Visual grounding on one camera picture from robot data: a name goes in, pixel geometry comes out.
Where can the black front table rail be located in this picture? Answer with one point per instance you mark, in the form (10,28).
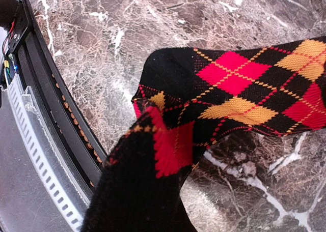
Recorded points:
(77,143)

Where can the red yellow argyle sock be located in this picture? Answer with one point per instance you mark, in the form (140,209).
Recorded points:
(187,100)

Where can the white slotted cable duct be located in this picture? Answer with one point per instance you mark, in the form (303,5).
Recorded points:
(58,180)

